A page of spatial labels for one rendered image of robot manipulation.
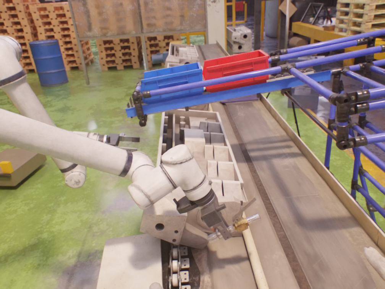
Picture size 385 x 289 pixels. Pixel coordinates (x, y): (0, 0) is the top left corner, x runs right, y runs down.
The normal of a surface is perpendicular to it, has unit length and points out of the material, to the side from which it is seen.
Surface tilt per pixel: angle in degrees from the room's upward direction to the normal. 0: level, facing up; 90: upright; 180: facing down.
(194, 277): 0
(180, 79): 92
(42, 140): 79
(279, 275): 0
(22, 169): 90
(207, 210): 25
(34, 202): 0
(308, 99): 90
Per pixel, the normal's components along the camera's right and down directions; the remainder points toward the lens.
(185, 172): 0.28, 0.27
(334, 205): -0.10, -0.90
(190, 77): 0.04, 0.45
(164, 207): 0.10, -0.47
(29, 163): 0.98, 0.00
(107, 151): 0.55, -0.34
